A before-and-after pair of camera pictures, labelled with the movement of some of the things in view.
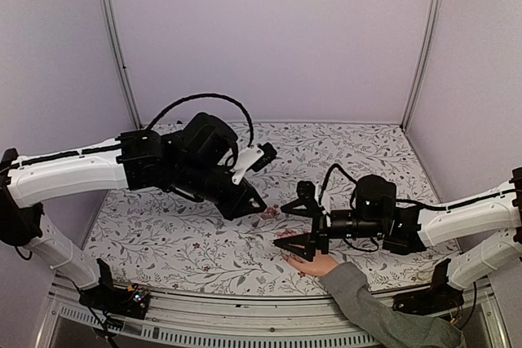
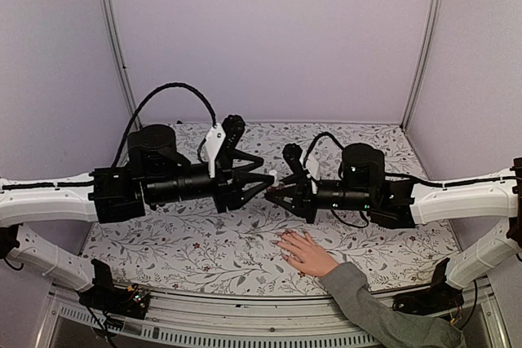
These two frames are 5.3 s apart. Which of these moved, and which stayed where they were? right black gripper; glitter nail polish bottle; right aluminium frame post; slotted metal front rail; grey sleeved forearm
Moved: glitter nail polish bottle; right black gripper
Stayed: grey sleeved forearm; right aluminium frame post; slotted metal front rail
